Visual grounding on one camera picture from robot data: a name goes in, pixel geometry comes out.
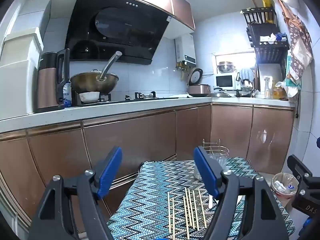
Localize paper cup with trash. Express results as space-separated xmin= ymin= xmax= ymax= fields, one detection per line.
xmin=271 ymin=172 xmax=300 ymax=201

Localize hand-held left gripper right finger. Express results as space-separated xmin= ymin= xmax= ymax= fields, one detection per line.
xmin=194 ymin=146 xmax=290 ymax=240

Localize group of wooden chopsticks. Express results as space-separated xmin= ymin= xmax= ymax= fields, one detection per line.
xmin=167 ymin=187 xmax=208 ymax=240

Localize white plastic bag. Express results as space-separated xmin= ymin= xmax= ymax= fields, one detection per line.
xmin=281 ymin=55 xmax=301 ymax=98

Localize brown patterned apron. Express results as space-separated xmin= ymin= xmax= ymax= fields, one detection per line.
xmin=277 ymin=0 xmax=313 ymax=90

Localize black range hood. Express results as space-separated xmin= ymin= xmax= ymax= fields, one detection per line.
xmin=65 ymin=0 xmax=174 ymax=65

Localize white microwave oven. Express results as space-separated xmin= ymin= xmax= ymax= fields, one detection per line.
xmin=215 ymin=74 xmax=237 ymax=90

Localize black wall rack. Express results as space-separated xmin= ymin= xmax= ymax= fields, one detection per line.
xmin=240 ymin=6 xmax=290 ymax=64

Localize clear spray bottle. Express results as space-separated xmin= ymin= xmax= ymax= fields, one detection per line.
xmin=264 ymin=77 xmax=273 ymax=99

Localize orange jar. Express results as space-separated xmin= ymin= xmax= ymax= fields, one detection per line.
xmin=272 ymin=80 xmax=288 ymax=100

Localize steel pot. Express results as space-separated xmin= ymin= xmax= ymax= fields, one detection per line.
xmin=217 ymin=61 xmax=237 ymax=74

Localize rice cooker with open lid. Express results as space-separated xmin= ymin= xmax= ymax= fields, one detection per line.
xmin=187 ymin=67 xmax=212 ymax=97

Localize brown lower cabinets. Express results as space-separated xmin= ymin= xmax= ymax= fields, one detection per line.
xmin=0 ymin=102 xmax=296 ymax=233

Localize brown thermos kettle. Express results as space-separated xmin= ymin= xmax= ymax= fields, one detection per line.
xmin=34 ymin=49 xmax=71 ymax=113

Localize yellow roll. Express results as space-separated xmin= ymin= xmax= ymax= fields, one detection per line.
xmin=260 ymin=0 xmax=273 ymax=23

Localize white bowl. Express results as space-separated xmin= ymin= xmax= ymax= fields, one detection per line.
xmin=79 ymin=92 xmax=100 ymax=103

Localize metal wire utensil holder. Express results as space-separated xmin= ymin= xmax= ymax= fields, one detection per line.
xmin=194 ymin=139 xmax=230 ymax=180

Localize steel wok with handle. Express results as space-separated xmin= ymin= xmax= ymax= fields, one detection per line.
xmin=70 ymin=51 xmax=123 ymax=94

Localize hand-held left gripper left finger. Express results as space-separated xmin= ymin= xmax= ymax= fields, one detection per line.
xmin=27 ymin=146 xmax=123 ymax=240

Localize white water heater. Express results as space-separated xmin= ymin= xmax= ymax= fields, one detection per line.
xmin=174 ymin=34 xmax=196 ymax=64

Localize glass pot lid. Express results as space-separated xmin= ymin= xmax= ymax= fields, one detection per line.
xmin=207 ymin=87 xmax=232 ymax=98

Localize black gas stove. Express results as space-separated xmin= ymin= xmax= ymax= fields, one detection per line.
xmin=72 ymin=92 xmax=160 ymax=107

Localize blue zigzag table cloth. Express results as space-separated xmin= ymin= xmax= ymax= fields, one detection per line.
xmin=106 ymin=157 xmax=295 ymax=240

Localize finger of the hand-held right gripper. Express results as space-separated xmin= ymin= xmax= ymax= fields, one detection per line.
xmin=287 ymin=155 xmax=313 ymax=180

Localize white kitchen countertop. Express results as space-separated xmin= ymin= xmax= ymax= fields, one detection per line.
xmin=0 ymin=95 xmax=297 ymax=133

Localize light blue hanging towel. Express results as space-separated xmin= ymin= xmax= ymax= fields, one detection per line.
xmin=239 ymin=68 xmax=254 ymax=83

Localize white and blue rags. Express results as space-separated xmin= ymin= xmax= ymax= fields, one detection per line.
xmin=259 ymin=32 xmax=288 ymax=43

